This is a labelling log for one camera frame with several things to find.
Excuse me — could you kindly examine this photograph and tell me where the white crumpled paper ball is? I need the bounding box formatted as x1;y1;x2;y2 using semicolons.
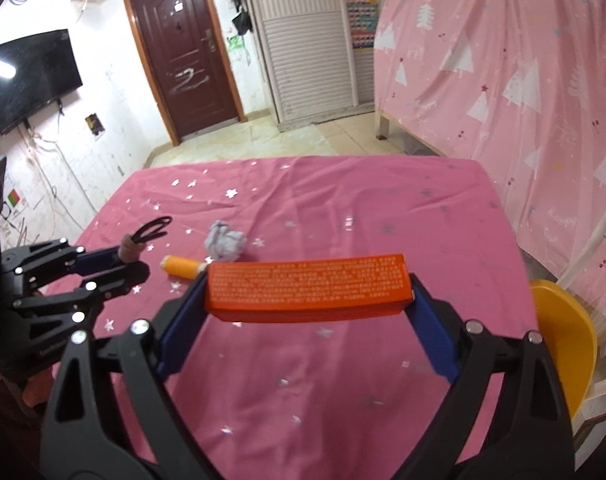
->
204;220;248;262

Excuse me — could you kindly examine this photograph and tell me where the brown bobble black hair tie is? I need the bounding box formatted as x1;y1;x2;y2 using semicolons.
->
119;216;174;263

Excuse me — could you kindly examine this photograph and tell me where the yellow plastic chair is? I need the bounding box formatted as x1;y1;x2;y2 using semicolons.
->
529;280;598;421

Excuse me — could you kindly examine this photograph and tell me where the white louvered wardrobe door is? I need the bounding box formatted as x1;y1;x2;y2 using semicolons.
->
240;0;378;123

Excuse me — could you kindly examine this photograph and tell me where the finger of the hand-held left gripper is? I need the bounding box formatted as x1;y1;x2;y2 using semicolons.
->
3;239;127;286
13;261;151;361

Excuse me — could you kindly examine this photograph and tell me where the black hanging bag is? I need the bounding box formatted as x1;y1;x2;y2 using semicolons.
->
232;7;254;36

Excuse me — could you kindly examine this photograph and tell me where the pale bed frame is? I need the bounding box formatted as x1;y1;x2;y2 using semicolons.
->
374;110;448;158

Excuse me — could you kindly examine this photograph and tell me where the dark brown door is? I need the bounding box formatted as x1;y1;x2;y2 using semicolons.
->
122;0;246;147

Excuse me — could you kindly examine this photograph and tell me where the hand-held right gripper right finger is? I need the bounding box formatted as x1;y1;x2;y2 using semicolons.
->
398;274;576;480

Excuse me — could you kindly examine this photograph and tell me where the pink tree print curtain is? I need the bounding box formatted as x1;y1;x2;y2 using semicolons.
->
373;0;606;311

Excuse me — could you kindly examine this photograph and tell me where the colourful wall poster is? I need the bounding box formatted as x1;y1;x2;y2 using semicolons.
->
343;0;380;51

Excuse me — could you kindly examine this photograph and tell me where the orange printed box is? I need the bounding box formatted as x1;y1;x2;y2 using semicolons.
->
204;253;416;323

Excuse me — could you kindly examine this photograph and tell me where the pink star tablecloth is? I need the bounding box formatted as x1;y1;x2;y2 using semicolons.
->
43;156;538;480

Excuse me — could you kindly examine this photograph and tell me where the orange thread spool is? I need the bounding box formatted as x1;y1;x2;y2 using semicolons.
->
162;255;208;280

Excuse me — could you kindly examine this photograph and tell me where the black wall television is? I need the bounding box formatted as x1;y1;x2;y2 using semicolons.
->
0;30;82;136

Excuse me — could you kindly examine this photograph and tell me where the white wall cable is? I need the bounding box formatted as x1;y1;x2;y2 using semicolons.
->
20;125;101;231

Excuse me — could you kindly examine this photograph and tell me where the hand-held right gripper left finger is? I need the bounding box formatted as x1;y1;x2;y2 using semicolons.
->
40;276;218;480

